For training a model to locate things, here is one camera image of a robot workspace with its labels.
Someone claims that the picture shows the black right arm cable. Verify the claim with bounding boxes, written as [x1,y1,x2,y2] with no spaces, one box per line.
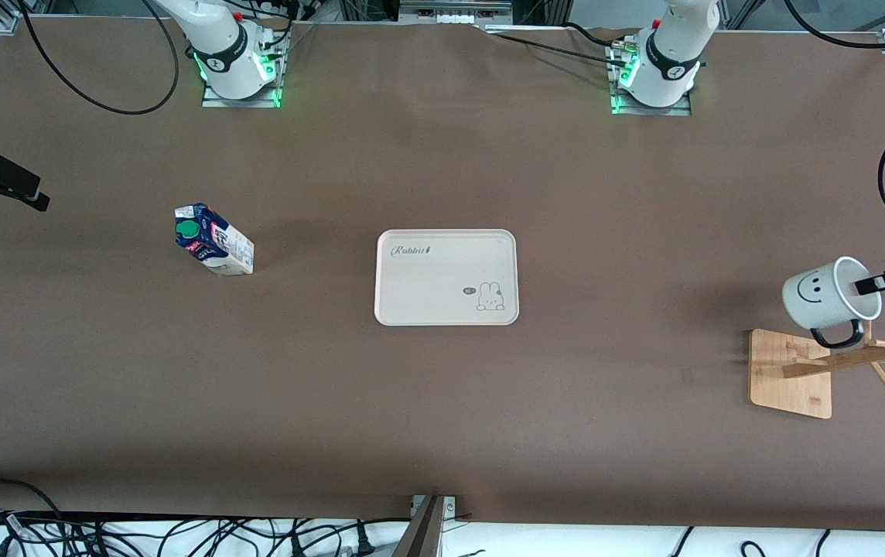
[19,0,180,117]

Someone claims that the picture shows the grey power strip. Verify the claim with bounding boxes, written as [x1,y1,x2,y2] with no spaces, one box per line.
[400,0,513,24]

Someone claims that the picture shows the white smiley face mug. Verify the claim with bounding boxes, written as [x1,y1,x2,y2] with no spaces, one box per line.
[781,256,883,350]

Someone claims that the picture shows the black overhead cable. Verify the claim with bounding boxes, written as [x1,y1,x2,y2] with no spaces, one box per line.
[783,0,885,49]

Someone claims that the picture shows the beige rabbit print tray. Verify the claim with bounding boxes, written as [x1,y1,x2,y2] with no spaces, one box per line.
[374,228,520,326]

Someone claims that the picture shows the wooden cup rack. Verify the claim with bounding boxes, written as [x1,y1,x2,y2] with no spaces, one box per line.
[748,319,885,420]

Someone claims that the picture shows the metal frame bracket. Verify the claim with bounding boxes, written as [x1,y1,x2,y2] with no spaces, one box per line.
[395,495,459,557]

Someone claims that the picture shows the blue white milk carton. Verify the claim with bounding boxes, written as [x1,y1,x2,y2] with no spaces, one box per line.
[174,203,255,277]

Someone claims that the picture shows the black base power cable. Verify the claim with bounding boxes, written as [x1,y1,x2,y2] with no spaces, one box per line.
[481,22,630,72]

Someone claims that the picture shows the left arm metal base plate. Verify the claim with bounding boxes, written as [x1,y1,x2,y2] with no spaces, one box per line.
[611,43,692,117]

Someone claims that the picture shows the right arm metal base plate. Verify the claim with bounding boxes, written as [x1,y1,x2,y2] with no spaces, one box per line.
[201,31,282,108]

